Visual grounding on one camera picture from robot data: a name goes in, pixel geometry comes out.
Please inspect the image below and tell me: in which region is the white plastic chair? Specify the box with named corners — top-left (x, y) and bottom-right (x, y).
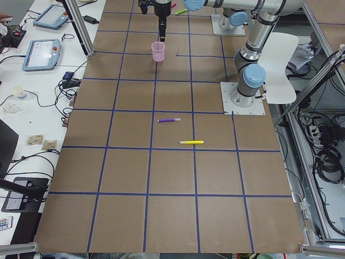
top-left (258, 32), bottom-right (299, 104)

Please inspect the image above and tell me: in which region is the green pen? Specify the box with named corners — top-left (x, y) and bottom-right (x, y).
top-left (175, 9), bottom-right (188, 15)

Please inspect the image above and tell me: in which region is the pink mesh cup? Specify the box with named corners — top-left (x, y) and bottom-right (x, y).
top-left (151, 42), bottom-right (165, 62)

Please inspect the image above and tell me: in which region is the white tape roll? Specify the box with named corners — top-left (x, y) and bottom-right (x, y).
top-left (11, 86), bottom-right (27, 100)

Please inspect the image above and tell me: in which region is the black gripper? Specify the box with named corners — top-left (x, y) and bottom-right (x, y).
top-left (153, 0), bottom-right (171, 41)

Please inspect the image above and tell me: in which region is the aluminium frame post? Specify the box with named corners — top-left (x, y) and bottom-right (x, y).
top-left (62, 0), bottom-right (94, 57)

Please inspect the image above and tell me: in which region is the teach pendant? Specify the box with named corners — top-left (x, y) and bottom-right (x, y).
top-left (33, 4), bottom-right (68, 30)
top-left (22, 39), bottom-right (61, 72)

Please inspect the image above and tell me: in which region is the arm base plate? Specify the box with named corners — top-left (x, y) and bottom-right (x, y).
top-left (220, 82), bottom-right (266, 115)
top-left (211, 14), bottom-right (247, 37)

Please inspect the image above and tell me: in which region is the remote control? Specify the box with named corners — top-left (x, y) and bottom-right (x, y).
top-left (0, 216), bottom-right (13, 231)

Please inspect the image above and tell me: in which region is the far teach pendant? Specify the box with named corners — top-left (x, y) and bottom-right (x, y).
top-left (33, 4), bottom-right (68, 30)

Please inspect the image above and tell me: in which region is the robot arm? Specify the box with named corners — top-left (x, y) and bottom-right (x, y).
top-left (183, 1), bottom-right (304, 107)
top-left (218, 8), bottom-right (247, 31)

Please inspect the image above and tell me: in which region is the yellow pen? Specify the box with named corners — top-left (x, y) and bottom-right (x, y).
top-left (179, 140), bottom-right (204, 145)

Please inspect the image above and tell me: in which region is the near teach pendant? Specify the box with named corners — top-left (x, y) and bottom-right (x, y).
top-left (22, 39), bottom-right (61, 72)

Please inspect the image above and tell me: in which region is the snack bag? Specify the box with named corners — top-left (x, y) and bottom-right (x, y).
top-left (26, 134), bottom-right (44, 146)
top-left (42, 140), bottom-right (58, 151)

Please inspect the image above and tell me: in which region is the black power adapter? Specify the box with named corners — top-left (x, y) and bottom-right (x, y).
top-left (83, 15), bottom-right (99, 24)

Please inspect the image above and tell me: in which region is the black monitor stand base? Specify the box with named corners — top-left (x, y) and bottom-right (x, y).
top-left (1, 177), bottom-right (49, 213)

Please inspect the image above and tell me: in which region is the blue usb hub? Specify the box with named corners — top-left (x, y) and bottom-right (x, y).
top-left (63, 71), bottom-right (74, 80)

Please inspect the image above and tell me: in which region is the purple pen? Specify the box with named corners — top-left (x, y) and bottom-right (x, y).
top-left (157, 118), bottom-right (181, 123)

